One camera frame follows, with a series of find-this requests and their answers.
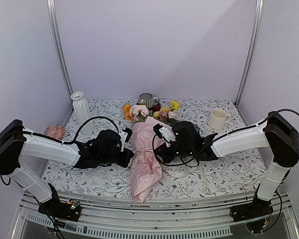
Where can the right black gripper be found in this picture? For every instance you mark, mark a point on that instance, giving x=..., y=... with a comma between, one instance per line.
x=163, y=154

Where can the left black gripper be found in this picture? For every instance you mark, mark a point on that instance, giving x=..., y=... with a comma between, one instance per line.
x=128, y=154

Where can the pink wrapping paper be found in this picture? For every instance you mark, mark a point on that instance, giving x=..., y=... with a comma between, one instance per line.
x=145, y=169

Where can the white printed ribbon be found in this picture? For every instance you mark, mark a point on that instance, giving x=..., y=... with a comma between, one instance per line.
x=188, y=181

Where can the mixed flower bouquet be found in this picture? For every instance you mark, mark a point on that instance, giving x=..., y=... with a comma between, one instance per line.
x=139, y=113

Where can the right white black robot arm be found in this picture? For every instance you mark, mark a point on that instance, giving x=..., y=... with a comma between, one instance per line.
x=274, y=132

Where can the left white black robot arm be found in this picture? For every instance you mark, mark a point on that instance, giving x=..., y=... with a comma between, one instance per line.
x=17, y=141

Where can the white ribbed vase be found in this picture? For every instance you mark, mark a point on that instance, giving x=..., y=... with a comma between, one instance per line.
x=82, y=112

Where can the blue fabric flower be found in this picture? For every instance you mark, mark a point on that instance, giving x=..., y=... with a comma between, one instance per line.
x=197, y=128

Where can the dark red coaster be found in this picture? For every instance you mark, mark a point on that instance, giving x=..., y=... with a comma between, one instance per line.
x=156, y=108

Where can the striped grey mug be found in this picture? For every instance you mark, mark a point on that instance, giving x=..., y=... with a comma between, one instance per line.
x=148, y=99

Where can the cream white mug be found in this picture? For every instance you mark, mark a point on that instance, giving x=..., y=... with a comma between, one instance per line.
x=218, y=118

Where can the pink patterned ball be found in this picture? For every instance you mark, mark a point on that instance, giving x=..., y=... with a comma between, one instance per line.
x=55, y=131

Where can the floral patterned table mat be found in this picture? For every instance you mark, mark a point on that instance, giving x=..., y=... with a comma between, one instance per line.
x=240, y=172

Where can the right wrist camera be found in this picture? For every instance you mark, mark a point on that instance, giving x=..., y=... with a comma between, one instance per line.
x=165, y=133

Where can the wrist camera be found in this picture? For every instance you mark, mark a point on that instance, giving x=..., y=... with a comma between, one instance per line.
x=165, y=133
x=125, y=137

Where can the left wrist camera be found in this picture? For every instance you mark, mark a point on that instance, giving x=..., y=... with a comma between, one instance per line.
x=125, y=137

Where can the aluminium front rail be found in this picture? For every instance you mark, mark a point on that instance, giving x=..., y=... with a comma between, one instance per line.
x=195, y=218

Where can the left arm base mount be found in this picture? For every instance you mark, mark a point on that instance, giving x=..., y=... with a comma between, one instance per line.
x=70, y=210

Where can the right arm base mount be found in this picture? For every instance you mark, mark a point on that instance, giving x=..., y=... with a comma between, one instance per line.
x=257, y=208

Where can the left aluminium frame post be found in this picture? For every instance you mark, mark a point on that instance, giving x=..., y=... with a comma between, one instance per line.
x=58, y=46

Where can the aluminium frame post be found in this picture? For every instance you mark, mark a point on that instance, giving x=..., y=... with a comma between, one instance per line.
x=251, y=49
x=58, y=46

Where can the right aluminium frame post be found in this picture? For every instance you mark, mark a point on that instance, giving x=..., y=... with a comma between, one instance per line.
x=251, y=49

